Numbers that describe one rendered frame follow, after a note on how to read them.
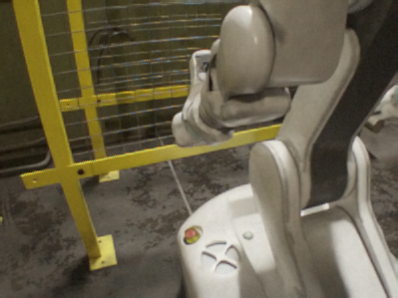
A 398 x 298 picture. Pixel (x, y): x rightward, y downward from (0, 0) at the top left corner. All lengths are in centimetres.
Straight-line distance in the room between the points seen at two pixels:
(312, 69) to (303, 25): 4
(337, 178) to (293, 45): 43
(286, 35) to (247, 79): 4
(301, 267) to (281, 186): 15
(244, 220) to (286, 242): 32
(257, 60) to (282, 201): 38
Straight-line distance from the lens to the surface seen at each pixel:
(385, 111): 71
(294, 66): 22
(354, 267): 64
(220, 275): 67
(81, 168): 90
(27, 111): 186
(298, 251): 57
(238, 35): 21
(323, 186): 59
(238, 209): 86
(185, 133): 47
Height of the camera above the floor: 93
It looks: 33 degrees down
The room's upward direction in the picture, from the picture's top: straight up
